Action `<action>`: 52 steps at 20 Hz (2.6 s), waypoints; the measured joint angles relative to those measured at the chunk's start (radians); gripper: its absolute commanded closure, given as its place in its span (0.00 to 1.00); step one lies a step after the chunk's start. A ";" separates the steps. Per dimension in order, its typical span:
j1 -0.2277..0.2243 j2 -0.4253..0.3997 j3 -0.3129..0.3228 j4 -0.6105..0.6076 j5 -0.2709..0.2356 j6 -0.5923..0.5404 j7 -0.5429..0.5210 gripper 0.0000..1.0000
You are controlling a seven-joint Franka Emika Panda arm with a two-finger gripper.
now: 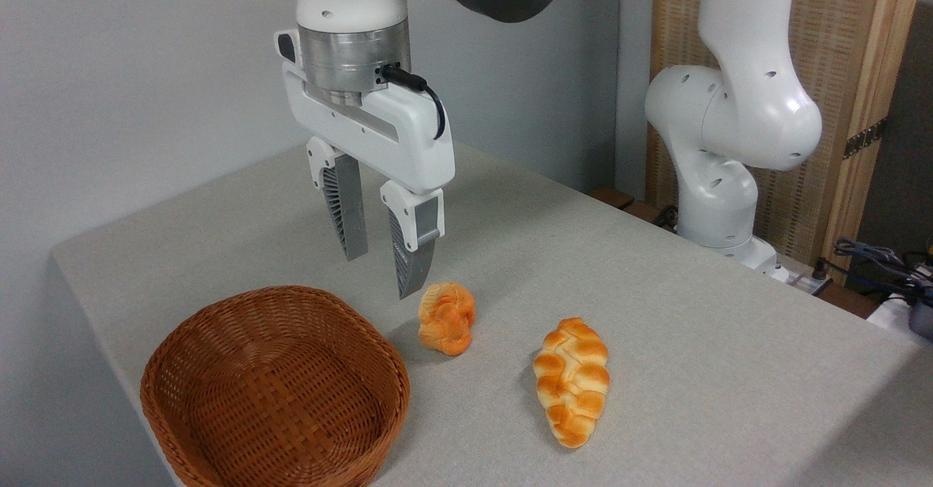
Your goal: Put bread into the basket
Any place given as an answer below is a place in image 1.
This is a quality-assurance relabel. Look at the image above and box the long braided bread loaf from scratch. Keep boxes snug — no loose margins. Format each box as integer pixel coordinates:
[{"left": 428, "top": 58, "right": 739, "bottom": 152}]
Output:
[{"left": 533, "top": 317, "right": 611, "bottom": 449}]

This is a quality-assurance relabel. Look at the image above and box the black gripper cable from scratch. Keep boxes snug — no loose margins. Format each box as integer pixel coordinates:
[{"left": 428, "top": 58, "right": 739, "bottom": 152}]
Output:
[{"left": 379, "top": 63, "right": 446, "bottom": 141}]

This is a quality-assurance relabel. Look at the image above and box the round knotted bread roll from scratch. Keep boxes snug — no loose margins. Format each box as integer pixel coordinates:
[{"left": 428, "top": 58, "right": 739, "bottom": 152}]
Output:
[{"left": 418, "top": 282, "right": 476, "bottom": 357}]

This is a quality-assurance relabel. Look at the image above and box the black metal hinge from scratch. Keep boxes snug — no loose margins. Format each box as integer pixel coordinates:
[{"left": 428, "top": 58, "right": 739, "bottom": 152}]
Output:
[{"left": 843, "top": 117, "right": 888, "bottom": 160}]

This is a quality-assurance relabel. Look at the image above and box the brown wicker basket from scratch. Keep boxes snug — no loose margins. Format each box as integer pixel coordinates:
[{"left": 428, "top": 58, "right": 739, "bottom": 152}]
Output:
[{"left": 140, "top": 285, "right": 411, "bottom": 487}]

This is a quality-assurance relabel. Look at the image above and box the wooden woven screen panel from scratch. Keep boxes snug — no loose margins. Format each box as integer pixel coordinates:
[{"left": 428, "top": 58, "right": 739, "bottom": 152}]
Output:
[{"left": 645, "top": 0, "right": 926, "bottom": 284}]

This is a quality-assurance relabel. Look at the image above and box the brown wooden base board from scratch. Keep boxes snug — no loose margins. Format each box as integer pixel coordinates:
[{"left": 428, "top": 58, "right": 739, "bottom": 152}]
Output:
[{"left": 587, "top": 187, "right": 680, "bottom": 234}]

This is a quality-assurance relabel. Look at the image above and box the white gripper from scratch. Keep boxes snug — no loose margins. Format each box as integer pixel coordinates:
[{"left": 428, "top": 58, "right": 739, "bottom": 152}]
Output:
[{"left": 275, "top": 29, "right": 456, "bottom": 300}]

